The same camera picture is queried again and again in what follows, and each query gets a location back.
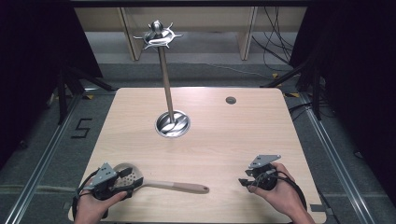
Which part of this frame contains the steel utensil rack stand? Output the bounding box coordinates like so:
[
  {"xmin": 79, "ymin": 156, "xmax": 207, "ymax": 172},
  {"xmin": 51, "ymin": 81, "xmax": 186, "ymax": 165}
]
[{"xmin": 133, "ymin": 19, "xmax": 191, "ymax": 139}]

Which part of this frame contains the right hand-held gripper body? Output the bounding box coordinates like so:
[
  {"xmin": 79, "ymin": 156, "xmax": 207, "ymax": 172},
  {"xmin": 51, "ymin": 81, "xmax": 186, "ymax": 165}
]
[{"xmin": 244, "ymin": 154, "xmax": 282, "ymax": 191}]

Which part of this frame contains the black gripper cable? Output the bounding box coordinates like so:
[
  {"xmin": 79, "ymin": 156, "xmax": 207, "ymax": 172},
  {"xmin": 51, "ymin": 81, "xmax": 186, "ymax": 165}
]
[
  {"xmin": 71, "ymin": 169, "xmax": 101, "ymax": 220},
  {"xmin": 268, "ymin": 173, "xmax": 308, "ymax": 213}
]

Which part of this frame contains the black tripod stand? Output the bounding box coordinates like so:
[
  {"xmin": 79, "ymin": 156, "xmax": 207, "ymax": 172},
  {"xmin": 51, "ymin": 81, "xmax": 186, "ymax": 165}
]
[
  {"xmin": 56, "ymin": 64, "xmax": 114, "ymax": 126},
  {"xmin": 261, "ymin": 58, "xmax": 325, "ymax": 121}
]

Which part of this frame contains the black curtain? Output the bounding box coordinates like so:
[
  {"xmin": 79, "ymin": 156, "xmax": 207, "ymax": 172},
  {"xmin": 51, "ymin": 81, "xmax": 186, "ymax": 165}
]
[
  {"xmin": 289, "ymin": 0, "xmax": 396, "ymax": 200},
  {"xmin": 0, "ymin": 0, "xmax": 104, "ymax": 171}
]

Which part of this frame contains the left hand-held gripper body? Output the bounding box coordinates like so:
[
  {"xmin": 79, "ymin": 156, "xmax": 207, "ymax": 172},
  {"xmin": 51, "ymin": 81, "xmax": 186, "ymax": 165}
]
[{"xmin": 82, "ymin": 161, "xmax": 128, "ymax": 202}]

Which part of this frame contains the beige slotted spoon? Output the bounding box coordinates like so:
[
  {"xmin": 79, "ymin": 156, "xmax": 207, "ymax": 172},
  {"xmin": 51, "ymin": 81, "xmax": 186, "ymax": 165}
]
[{"xmin": 112, "ymin": 161, "xmax": 210, "ymax": 196}]

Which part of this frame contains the metal floor rail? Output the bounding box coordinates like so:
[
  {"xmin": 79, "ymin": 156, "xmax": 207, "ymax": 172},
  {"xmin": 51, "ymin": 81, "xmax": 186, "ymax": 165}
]
[
  {"xmin": 3, "ymin": 92, "xmax": 82, "ymax": 224},
  {"xmin": 299, "ymin": 91, "xmax": 376, "ymax": 224}
]

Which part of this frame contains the light wooden shelf unit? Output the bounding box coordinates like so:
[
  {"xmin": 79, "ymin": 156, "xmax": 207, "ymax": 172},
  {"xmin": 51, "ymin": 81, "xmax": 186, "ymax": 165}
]
[{"xmin": 74, "ymin": 6, "xmax": 308, "ymax": 62}]

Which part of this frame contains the person's right hand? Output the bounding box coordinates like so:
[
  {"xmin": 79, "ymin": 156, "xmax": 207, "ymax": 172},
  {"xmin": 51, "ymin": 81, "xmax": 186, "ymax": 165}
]
[{"xmin": 247, "ymin": 161, "xmax": 308, "ymax": 220}]

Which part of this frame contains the person's left hand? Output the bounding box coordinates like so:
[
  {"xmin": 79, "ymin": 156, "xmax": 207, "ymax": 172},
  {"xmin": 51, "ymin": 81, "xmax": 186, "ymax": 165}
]
[{"xmin": 74, "ymin": 189, "xmax": 129, "ymax": 224}]

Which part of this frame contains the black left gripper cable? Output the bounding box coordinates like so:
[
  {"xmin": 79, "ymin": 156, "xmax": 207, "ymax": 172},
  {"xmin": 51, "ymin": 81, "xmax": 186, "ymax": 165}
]
[{"xmin": 71, "ymin": 169, "xmax": 101, "ymax": 220}]

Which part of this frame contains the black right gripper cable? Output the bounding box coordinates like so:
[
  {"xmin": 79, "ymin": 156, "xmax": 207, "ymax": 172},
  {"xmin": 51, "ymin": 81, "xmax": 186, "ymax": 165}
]
[{"xmin": 268, "ymin": 173, "xmax": 308, "ymax": 213}]

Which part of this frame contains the bundle of black floor cables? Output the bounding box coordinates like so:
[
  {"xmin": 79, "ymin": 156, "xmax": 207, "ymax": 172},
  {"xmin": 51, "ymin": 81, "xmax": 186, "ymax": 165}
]
[{"xmin": 251, "ymin": 6, "xmax": 296, "ymax": 65}]

